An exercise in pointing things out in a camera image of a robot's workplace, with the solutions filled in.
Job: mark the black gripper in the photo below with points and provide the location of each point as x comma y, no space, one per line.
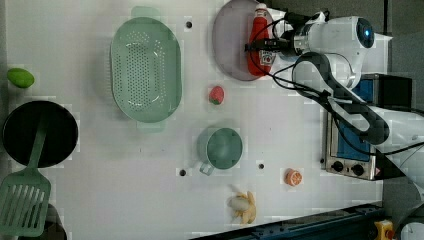
283,45

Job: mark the red ketchup bottle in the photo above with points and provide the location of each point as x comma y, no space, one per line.
259,59

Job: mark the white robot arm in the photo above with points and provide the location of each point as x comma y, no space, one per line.
330,57

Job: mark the grey round plate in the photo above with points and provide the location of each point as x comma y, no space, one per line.
231,31

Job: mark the red strawberry toy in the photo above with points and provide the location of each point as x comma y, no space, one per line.
216,95

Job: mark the green mug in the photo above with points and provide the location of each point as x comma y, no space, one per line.
218,148

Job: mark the green colander basket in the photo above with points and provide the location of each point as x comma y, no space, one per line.
146,69

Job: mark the orange slice toy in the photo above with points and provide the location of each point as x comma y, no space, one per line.
293,177

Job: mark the silver toaster oven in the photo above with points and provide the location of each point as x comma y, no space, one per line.
346,154

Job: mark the peeled banana toy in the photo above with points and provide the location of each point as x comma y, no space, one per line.
243,205

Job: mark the yellow clamp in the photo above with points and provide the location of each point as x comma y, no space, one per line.
385,230

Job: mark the black frying pan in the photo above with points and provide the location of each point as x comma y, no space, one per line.
20,127

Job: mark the green spatula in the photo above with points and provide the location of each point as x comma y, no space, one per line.
25,194

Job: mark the blue metal frame rail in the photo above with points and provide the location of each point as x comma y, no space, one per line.
353,223

